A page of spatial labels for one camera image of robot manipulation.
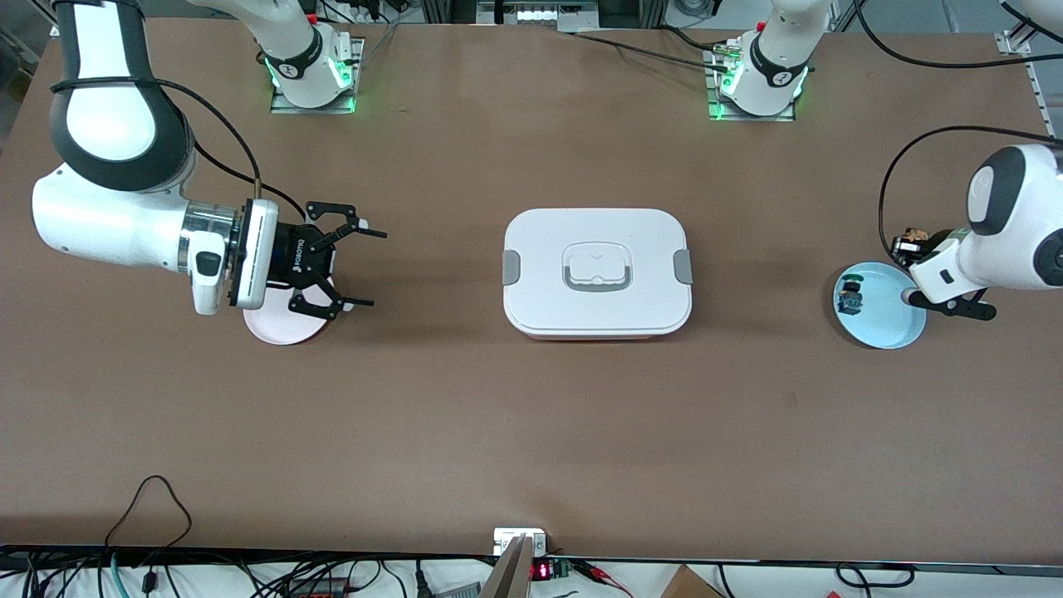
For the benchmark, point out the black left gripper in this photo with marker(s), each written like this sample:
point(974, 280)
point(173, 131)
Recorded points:
point(923, 246)

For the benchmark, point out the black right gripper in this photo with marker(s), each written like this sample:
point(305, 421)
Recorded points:
point(296, 256)

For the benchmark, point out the orange and black switch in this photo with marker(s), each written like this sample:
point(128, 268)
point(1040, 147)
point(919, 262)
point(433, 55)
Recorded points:
point(914, 234)

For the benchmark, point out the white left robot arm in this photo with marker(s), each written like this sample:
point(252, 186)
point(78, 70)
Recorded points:
point(1013, 249)

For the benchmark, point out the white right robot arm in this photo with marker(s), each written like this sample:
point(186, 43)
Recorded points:
point(108, 224)

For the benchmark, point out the white lunch box grey clips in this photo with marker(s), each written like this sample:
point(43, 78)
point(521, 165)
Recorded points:
point(598, 249)

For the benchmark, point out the pink round plate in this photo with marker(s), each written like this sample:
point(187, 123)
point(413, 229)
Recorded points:
point(282, 328)

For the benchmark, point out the light blue round plate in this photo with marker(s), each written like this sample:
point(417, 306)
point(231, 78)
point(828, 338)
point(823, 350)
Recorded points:
point(880, 324)

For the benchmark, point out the grey device with lights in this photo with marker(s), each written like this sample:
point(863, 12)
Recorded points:
point(540, 15)

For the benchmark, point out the grey metal bar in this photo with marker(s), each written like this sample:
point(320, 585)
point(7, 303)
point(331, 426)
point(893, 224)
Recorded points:
point(511, 573)

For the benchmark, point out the red digit display module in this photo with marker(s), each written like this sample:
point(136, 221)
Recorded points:
point(544, 570)

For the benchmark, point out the brown cardboard piece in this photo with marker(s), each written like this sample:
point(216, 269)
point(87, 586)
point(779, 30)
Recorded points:
point(689, 585)

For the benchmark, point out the blue and green switch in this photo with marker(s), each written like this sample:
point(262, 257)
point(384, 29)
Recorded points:
point(850, 297)

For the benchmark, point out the perforated metal bracket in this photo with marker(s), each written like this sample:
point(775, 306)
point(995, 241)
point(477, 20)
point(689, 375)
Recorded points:
point(1032, 83)

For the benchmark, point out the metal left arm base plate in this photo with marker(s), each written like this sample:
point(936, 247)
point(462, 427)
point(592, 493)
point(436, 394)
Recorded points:
point(751, 118)

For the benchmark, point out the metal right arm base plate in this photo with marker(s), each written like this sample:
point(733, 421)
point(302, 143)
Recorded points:
point(357, 58)

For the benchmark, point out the aluminium frame profile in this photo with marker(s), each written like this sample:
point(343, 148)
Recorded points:
point(1030, 33)

